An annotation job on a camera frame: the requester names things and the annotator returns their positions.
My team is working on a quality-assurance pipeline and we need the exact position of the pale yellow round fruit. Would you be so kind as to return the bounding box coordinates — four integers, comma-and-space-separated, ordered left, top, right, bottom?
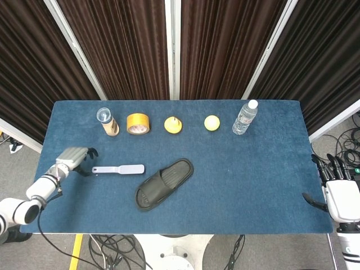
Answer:
204, 115, 221, 132

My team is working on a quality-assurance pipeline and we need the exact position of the brown pleated curtain panel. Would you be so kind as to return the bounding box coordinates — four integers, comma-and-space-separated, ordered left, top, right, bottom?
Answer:
179, 0, 289, 101
0, 0, 101, 144
249, 0, 360, 136
56, 0, 171, 101

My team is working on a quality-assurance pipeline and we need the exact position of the beige sauce bottle clear cap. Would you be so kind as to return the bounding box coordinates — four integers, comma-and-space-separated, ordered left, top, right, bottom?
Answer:
96, 107, 120, 137

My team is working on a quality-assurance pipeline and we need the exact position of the grey spatula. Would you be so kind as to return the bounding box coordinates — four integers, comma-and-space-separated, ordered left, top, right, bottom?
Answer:
92, 164, 146, 175

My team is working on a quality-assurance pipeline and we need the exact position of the black rubber slipper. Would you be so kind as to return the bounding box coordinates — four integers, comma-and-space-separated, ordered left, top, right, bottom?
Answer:
134, 158, 195, 212

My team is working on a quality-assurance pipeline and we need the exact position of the yellow tape roll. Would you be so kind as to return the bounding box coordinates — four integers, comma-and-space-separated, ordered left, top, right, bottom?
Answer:
126, 112, 151, 135

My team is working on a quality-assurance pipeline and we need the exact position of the white screen frame post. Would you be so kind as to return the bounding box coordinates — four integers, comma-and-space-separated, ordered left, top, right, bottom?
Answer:
309, 100, 360, 143
241, 0, 299, 100
43, 0, 107, 101
0, 117, 43, 154
164, 0, 182, 101

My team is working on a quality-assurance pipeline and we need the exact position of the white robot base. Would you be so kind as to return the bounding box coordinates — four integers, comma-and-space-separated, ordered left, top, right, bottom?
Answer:
132, 233, 214, 270

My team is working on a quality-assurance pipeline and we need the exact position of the black floor cable bundle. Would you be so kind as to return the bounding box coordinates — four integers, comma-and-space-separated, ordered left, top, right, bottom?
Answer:
88, 235, 150, 270
312, 111, 360, 175

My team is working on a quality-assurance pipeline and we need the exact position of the clear plastic water bottle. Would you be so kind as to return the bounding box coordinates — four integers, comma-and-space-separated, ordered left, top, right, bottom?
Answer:
232, 99, 259, 136

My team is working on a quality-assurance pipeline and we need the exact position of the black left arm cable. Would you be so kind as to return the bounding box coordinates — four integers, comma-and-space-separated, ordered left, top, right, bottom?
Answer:
37, 191, 109, 270

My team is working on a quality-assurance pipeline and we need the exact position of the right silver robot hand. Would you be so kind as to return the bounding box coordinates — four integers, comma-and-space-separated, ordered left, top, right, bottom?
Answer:
302, 154, 360, 223

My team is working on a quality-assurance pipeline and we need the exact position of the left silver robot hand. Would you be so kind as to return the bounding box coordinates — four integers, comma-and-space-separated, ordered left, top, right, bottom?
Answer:
55, 146, 99, 177

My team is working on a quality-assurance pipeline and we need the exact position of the yellow toy pear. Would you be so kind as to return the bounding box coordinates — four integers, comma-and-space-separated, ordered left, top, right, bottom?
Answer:
164, 116, 183, 134

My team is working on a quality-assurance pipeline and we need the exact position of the yellow floor tape strip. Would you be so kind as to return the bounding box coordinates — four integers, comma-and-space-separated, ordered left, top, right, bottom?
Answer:
69, 233, 84, 270

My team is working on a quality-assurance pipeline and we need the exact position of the blue carpet table mat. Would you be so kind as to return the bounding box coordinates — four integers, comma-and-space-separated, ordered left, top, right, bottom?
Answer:
19, 100, 334, 235

